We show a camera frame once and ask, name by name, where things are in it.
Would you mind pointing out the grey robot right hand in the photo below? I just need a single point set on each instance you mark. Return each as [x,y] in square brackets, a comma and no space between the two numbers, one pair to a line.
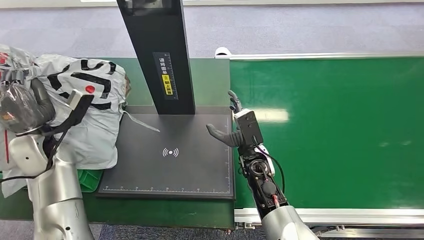
[228,139]

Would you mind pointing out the white conveyor roller cap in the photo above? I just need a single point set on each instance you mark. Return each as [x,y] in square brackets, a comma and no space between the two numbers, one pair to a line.
[222,52]

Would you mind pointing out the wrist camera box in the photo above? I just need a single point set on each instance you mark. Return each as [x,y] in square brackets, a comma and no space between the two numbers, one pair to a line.
[248,127]
[78,106]

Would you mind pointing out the aluminium conveyor frame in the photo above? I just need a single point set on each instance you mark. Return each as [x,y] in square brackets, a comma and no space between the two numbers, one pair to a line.
[364,217]

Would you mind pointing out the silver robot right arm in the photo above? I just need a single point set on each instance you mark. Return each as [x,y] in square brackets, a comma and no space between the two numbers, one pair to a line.
[285,225]

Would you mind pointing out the green conveyor belt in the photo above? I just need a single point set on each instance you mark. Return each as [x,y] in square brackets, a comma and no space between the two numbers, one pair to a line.
[331,139]

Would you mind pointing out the white package with red print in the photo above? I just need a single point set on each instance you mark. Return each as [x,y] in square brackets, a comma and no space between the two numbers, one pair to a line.
[11,185]

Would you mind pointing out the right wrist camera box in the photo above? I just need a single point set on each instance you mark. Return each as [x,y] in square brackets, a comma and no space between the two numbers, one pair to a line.
[248,127]

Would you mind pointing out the black and yellow column label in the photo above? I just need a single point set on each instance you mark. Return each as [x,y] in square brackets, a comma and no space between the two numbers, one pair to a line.
[165,76]

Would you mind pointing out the black scanner base plate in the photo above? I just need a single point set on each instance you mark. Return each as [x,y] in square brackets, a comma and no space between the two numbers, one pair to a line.
[172,172]

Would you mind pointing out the white package with black logo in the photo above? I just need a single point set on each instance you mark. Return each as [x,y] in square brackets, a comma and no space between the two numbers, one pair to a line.
[92,132]

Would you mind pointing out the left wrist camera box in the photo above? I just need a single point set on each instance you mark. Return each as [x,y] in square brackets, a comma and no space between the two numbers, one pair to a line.
[78,106]

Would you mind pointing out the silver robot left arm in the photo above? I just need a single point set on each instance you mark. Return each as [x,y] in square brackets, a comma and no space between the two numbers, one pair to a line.
[56,202]

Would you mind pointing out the green plastic crate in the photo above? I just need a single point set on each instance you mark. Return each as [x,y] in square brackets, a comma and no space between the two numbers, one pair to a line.
[89,180]

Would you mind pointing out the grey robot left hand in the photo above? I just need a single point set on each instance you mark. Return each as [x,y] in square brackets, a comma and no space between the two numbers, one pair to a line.
[30,109]

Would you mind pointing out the black scanner column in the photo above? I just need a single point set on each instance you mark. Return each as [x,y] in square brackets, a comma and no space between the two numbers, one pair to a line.
[155,33]

